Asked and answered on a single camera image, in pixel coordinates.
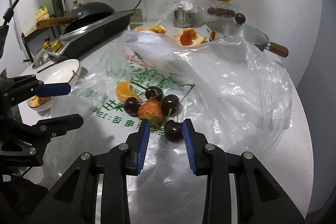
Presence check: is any single orange segment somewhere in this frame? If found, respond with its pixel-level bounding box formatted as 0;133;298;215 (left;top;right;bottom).
115;81;141;104

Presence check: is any white plate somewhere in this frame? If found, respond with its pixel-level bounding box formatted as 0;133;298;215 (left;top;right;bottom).
27;59;81;112

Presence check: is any steel pot lid brown knob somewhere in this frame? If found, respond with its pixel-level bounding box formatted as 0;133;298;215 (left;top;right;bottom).
206;13;269;46

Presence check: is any black metal rack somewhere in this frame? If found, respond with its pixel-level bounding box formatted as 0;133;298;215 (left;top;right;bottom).
20;32;34;63

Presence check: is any induction cooker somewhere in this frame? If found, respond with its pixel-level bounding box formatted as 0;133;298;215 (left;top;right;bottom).
42;10;137;56

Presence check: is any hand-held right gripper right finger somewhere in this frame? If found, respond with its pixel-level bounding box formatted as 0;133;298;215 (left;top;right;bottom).
182;118;306;224

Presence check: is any grey refrigerator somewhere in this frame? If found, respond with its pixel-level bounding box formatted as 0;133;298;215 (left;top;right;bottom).
294;0;336;214

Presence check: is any brown bead string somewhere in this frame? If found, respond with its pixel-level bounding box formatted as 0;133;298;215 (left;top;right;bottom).
207;7;237;18

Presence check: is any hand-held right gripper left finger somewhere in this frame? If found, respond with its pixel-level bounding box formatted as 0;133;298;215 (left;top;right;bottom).
31;118;151;224

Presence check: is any black chopstick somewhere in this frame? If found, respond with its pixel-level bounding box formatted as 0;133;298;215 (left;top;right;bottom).
37;64;58;73

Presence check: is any clear printed plastic bag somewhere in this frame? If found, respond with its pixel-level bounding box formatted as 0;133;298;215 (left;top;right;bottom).
42;28;293;224

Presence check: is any strawberry in orange peel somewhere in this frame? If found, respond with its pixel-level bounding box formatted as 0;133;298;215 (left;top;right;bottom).
180;29;196;46

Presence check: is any crumpled clear plastic wrap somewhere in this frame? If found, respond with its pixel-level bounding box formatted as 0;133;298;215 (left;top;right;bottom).
155;0;204;20

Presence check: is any orange peel half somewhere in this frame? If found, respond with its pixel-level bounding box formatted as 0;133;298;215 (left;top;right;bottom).
134;21;167;35

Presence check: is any steel pot wooden handle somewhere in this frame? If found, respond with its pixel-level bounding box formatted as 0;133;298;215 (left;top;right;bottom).
207;27;289;58

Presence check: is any black wok wooden handle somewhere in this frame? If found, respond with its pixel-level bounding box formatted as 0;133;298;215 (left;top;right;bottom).
37;2;116;30

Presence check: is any small steel cup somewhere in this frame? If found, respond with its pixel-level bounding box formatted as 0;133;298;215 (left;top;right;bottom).
173;9;196;28

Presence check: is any pale strawberry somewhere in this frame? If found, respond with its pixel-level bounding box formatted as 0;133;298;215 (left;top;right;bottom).
138;99;164;123

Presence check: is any dark red cherry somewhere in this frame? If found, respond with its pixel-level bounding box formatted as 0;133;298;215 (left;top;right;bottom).
123;97;141;115
164;120;184;143
145;86;164;101
161;84;196;117

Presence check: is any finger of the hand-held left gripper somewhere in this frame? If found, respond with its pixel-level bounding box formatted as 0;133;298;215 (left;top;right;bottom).
0;74;71;109
0;114;84;140

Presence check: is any open orange peel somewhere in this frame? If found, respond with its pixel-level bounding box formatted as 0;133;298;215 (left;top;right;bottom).
171;28;208;46

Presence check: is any yellow detergent bottle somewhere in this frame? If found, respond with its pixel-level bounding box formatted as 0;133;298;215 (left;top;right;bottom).
35;4;50;21

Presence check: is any beige box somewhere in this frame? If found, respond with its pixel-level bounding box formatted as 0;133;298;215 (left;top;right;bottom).
130;9;144;24

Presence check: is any clear glass jar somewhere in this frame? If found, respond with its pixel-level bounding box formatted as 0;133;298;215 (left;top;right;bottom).
206;0;239;21

